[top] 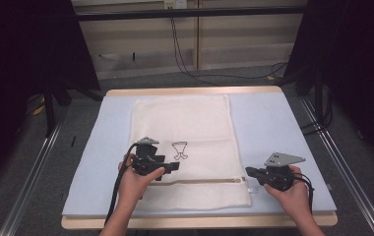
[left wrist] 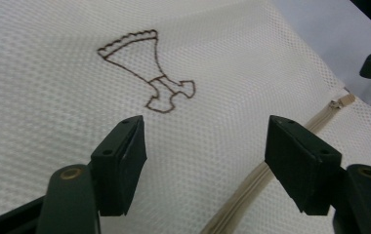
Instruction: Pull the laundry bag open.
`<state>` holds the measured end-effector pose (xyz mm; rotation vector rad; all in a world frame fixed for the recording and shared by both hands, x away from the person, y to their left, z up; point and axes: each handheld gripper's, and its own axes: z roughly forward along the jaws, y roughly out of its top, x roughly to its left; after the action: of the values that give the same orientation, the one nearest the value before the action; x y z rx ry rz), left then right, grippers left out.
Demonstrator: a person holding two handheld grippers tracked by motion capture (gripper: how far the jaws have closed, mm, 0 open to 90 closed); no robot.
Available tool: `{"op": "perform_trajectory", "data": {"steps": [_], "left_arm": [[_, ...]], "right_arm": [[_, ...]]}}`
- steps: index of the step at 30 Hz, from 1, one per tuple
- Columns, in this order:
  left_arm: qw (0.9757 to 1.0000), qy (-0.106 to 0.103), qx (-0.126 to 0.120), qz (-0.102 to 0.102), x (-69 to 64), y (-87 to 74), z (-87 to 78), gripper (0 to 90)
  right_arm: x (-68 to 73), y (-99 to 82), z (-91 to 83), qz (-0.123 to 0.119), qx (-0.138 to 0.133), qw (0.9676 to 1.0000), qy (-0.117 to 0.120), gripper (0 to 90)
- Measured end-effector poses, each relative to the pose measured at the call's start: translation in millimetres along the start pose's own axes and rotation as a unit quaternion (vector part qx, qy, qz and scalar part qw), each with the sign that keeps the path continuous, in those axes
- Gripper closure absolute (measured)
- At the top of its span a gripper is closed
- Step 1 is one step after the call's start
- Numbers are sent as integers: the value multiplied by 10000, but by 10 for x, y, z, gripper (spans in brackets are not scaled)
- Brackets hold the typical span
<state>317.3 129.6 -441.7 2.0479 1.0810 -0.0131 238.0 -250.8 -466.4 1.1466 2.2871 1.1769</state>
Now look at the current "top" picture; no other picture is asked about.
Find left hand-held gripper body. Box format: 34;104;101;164
131;136;167;177

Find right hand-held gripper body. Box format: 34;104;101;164
261;151;307;193

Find white mesh laundry bag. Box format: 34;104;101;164
128;93;253;211

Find person's right hand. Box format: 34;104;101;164
262;164;311;218

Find person's left hand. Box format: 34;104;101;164
117;152;166;202

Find light blue table mat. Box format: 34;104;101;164
61;91;338;218

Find wooden table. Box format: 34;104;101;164
60;86;339;230

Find black stand leg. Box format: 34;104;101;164
41;77;59;139
312;70;328;127

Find yellow floor tape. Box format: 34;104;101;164
31;103;46;117

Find dark curtain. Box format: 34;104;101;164
0;0;101;198
281;0;374;173

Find black horizontal bar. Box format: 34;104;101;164
76;5;308;22

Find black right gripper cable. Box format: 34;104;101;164
292;174;316;216

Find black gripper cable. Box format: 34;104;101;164
292;174;316;216
103;143;141;227

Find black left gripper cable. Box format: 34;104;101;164
103;143;141;227

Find black floor cables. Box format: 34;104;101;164
298;91;335;136

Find metal floor rail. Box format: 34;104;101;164
0;119;65;236
298;96;374;236

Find black wall cable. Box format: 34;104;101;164
169;16;289;88

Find white wall outlet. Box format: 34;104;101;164
163;0;188;10

